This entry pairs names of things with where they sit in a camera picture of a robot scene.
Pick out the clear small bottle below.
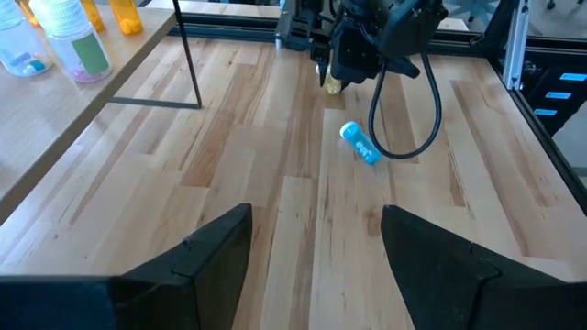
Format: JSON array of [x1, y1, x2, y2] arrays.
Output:
[[338, 120, 383, 166]]

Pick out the clear bottle with green label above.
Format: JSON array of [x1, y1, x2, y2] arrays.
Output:
[[28, 0, 114, 84]]

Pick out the yellow translucent pill bottle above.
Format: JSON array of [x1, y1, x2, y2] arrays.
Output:
[[315, 63, 344, 96]]

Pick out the silver aluminium extrusion post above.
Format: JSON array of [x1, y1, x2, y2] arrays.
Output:
[[502, 0, 533, 91]]

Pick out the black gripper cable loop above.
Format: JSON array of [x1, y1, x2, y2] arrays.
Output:
[[368, 50, 444, 160]]

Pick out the clear bottle multicoloured capsules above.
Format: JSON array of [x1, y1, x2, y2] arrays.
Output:
[[0, 0, 54, 78]]

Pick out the grey office chair base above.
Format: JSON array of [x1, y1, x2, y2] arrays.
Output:
[[444, 0, 501, 24]]

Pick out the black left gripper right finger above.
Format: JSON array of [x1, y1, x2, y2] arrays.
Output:
[[380, 204, 554, 330]]

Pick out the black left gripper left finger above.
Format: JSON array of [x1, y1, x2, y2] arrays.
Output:
[[112, 203, 253, 330]]

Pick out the black aluminium rig frame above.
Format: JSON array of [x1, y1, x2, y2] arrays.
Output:
[[169, 13, 587, 216]]

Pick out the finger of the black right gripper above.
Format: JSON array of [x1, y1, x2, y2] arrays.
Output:
[[310, 43, 332, 88], [338, 75, 363, 93]]

